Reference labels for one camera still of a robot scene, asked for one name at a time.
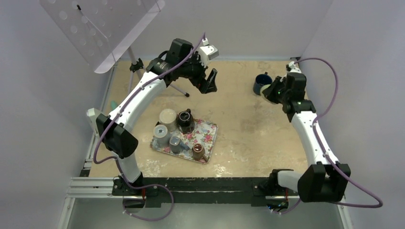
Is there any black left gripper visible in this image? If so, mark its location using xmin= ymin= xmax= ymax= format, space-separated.
xmin=179 ymin=52 xmax=217 ymax=94

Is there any dark blue mug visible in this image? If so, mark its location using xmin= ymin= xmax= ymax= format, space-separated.
xmin=253 ymin=72 xmax=273 ymax=95

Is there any small brown mug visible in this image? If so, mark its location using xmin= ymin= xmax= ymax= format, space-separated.
xmin=192 ymin=143 xmax=209 ymax=162

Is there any small blue-grey mug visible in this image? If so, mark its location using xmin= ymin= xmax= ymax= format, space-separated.
xmin=169 ymin=136 xmax=190 ymax=154

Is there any light green mug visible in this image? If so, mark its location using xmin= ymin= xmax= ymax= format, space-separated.
xmin=260 ymin=84 xmax=273 ymax=103

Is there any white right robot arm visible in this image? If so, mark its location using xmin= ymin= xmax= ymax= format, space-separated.
xmin=262 ymin=73 xmax=351 ymax=203

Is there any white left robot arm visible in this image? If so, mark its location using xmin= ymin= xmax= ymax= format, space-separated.
xmin=93 ymin=37 xmax=219 ymax=195

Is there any black glossy mug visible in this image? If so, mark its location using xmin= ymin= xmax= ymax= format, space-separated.
xmin=177 ymin=109 xmax=195 ymax=134

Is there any cream white mug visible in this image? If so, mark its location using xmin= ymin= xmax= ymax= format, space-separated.
xmin=159 ymin=108 xmax=177 ymax=132

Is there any light grey mug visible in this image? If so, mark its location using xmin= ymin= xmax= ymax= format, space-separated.
xmin=153 ymin=125 xmax=171 ymax=147

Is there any floral serving tray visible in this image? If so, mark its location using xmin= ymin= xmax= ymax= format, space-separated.
xmin=150 ymin=119 xmax=218 ymax=164

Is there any white angular block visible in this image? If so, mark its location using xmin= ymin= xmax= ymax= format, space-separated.
xmin=86 ymin=108 xmax=102 ymax=136

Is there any white music stand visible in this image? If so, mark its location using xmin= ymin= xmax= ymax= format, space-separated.
xmin=39 ymin=0 xmax=191 ymax=98

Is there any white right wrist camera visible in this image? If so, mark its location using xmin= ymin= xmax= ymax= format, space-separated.
xmin=286 ymin=61 xmax=302 ymax=73

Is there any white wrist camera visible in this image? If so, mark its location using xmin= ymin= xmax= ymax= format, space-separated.
xmin=286 ymin=61 xmax=302 ymax=73
xmin=198 ymin=38 xmax=219 ymax=67

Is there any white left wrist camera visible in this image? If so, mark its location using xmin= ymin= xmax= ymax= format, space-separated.
xmin=198 ymin=38 xmax=219 ymax=67

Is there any teal handle tool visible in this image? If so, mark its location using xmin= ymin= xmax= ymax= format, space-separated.
xmin=110 ymin=101 xmax=118 ymax=110

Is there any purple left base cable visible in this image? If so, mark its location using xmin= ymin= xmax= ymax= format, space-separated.
xmin=121 ymin=184 xmax=175 ymax=222

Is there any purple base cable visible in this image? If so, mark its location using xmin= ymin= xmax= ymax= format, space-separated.
xmin=268 ymin=191 xmax=301 ymax=216
xmin=121 ymin=184 xmax=175 ymax=222

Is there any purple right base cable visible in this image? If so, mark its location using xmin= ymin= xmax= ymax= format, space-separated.
xmin=268 ymin=191 xmax=301 ymax=216

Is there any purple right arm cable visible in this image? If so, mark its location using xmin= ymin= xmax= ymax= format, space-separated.
xmin=294 ymin=57 xmax=384 ymax=209

